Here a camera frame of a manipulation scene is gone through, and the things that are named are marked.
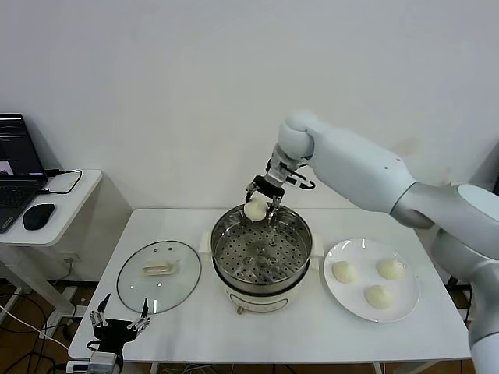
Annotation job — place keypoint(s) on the stainless steel steamer basket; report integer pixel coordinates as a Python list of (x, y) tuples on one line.
[(241, 269)]

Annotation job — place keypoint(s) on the white steamed baozi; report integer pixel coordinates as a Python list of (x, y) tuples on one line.
[(378, 297), (344, 271), (390, 269), (255, 210)]

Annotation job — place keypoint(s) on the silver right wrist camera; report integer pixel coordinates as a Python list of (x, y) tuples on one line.
[(277, 173)]

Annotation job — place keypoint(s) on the cream electric cooker base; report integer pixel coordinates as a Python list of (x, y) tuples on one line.
[(265, 302)]

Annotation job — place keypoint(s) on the round white plate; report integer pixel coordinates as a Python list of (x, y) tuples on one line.
[(351, 300)]

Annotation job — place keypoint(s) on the white table leg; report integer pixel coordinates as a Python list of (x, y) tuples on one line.
[(154, 368), (379, 368)]

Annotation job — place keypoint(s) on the black open laptop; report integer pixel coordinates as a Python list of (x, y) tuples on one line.
[(15, 156)]

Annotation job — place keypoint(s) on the black computer mouse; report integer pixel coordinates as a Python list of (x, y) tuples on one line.
[(39, 216)]

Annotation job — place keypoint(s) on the white side table with laptop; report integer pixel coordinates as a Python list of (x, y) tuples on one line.
[(70, 210)]

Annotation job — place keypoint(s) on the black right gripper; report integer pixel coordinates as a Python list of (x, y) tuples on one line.
[(269, 187)]

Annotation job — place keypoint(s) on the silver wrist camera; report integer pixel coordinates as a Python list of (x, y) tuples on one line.
[(277, 173), (102, 364)]

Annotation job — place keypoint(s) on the round glass pot lid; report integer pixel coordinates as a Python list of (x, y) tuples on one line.
[(171, 288)]

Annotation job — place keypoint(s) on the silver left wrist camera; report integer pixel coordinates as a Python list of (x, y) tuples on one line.
[(102, 364)]

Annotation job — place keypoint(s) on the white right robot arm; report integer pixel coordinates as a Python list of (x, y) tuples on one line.
[(351, 163)]

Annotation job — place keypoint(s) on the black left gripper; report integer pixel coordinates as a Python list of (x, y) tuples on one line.
[(115, 333)]

